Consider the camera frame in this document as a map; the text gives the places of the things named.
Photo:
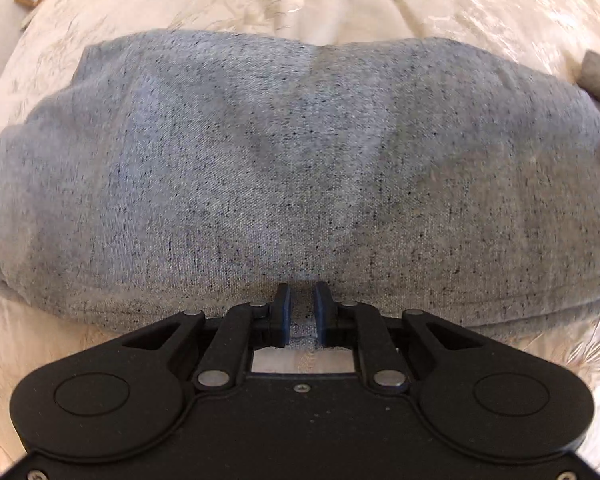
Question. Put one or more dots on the cream floral bedspread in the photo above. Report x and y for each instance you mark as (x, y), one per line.
(390, 0)

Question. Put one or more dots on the grey speckled pants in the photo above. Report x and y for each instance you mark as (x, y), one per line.
(290, 160)

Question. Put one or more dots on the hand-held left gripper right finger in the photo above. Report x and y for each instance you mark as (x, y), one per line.
(321, 317)

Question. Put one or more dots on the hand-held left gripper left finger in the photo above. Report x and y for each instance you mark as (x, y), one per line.
(282, 317)

